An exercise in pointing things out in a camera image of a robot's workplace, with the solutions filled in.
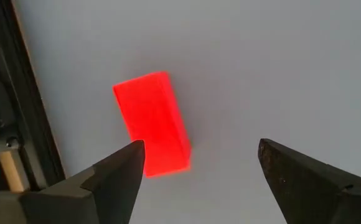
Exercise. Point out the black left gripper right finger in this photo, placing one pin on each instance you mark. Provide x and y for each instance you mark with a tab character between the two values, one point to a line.
308	186

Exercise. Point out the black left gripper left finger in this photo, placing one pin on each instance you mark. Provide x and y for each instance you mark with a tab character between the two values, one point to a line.
105	186

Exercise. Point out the orange rectangular block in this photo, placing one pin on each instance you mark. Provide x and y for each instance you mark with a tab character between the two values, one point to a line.
152	121

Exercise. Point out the wooden strip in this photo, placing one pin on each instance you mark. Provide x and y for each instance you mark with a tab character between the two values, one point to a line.
11	172

